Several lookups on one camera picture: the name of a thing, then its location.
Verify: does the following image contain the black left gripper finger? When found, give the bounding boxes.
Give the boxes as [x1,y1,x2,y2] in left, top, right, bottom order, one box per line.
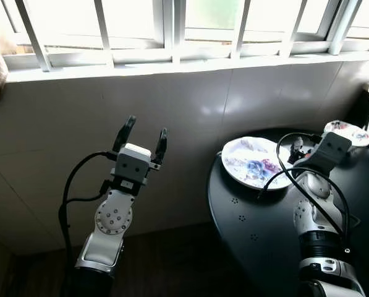
[151,127,169,165]
[112,115,137,153]

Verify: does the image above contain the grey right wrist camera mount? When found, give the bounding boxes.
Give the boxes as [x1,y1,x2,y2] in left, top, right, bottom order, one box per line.
[318,131,354,170]

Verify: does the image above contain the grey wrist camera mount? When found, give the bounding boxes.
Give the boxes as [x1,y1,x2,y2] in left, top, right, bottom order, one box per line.
[112,143,153,186]
[318,131,354,170]

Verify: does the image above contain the small white floral bowl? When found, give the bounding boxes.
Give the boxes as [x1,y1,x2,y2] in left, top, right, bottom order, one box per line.
[323,119,369,147]

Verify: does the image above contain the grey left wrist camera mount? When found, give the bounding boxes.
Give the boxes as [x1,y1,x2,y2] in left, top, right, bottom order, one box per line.
[112,143,153,186]

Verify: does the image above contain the white framed window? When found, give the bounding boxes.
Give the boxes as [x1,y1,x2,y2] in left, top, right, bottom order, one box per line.
[0,0,369,72]

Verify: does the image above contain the white floral plate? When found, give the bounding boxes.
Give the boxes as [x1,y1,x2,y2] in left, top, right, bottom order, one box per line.
[221,136,299,191]

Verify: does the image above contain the round black table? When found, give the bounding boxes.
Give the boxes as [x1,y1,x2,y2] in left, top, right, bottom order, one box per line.
[207,127,369,297]

